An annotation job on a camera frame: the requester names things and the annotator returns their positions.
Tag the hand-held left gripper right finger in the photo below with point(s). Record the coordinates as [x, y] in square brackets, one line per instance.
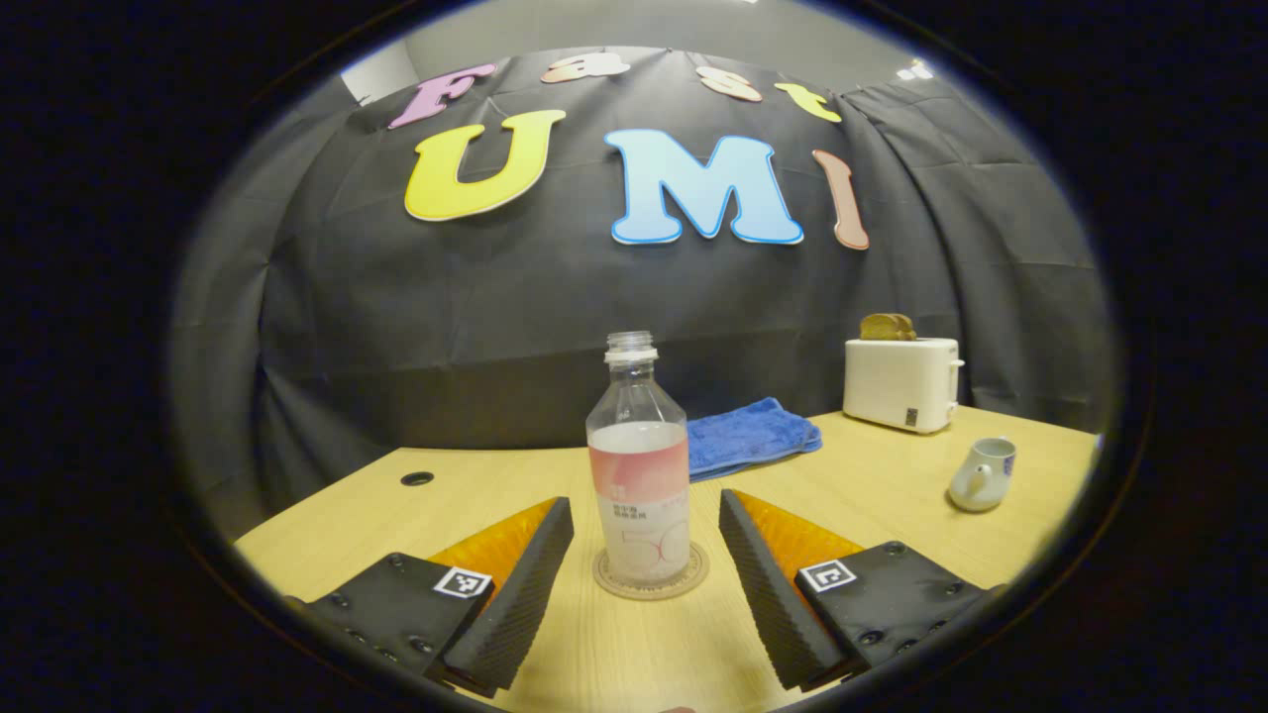
[763, 584]

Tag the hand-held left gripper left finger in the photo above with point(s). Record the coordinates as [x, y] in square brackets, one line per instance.
[525, 584]

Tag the round beige coaster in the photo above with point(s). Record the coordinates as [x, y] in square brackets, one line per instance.
[649, 591]

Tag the clear plastic water bottle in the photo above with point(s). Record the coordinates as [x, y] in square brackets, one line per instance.
[639, 475]

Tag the white blue-patterned teacup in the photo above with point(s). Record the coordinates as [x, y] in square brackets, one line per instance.
[981, 480]

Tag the blue folded towel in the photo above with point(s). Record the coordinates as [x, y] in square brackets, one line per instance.
[743, 441]

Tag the white toaster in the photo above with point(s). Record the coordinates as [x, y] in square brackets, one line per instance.
[897, 386]

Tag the brown bread slice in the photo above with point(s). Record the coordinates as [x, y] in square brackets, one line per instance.
[906, 329]
[877, 328]

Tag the small ceiling light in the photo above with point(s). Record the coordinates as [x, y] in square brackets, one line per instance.
[915, 71]

